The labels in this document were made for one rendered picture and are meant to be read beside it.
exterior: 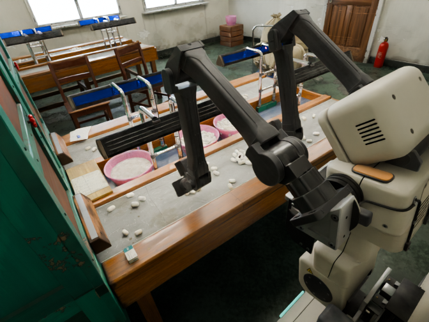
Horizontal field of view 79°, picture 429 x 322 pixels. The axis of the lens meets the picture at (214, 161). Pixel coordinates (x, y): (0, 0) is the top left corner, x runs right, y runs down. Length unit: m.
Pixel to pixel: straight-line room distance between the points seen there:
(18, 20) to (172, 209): 5.15
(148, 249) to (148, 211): 0.22
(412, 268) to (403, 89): 1.63
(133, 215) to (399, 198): 0.97
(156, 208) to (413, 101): 0.98
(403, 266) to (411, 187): 1.55
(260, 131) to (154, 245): 0.65
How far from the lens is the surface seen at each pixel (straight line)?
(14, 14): 5.93
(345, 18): 5.87
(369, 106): 0.57
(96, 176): 1.45
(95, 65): 3.79
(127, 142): 1.05
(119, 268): 1.04
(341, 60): 0.92
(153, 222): 1.16
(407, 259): 2.17
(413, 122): 0.62
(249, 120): 0.59
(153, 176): 1.35
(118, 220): 1.22
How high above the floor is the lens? 1.58
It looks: 37 degrees down
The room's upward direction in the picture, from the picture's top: 5 degrees counter-clockwise
